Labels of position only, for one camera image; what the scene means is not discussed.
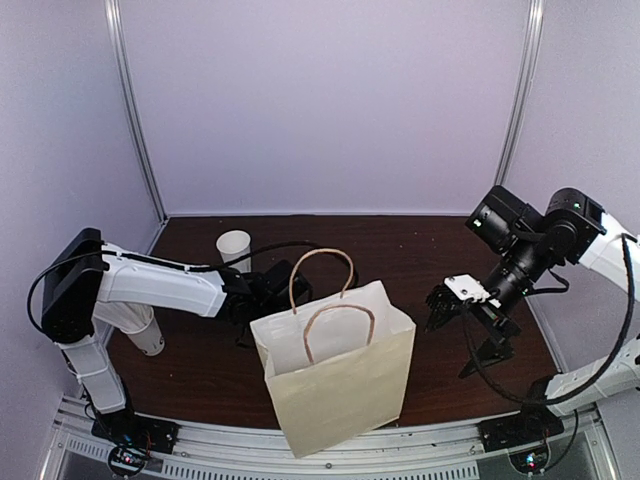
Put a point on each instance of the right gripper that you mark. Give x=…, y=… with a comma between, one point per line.
x=497, y=347

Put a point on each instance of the brown paper bag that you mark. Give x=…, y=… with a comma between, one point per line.
x=336, y=367

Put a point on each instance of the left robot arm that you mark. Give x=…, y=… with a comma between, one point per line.
x=95, y=281

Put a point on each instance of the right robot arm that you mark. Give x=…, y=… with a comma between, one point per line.
x=574, y=230

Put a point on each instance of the white cup holding straws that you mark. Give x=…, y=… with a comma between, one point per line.
x=148, y=338

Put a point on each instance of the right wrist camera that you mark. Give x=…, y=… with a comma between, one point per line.
x=462, y=294

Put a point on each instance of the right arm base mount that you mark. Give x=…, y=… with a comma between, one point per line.
x=524, y=436

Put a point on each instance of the aluminium front rail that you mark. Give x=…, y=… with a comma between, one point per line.
x=446, y=451

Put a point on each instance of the right aluminium frame post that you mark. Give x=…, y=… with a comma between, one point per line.
x=528, y=64

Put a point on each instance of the aluminium frame post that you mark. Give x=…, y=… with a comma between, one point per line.
x=528, y=64
x=117, y=38

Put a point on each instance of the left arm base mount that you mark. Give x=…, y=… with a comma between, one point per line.
x=135, y=439

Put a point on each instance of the left aluminium frame post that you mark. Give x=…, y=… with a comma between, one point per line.
x=117, y=38

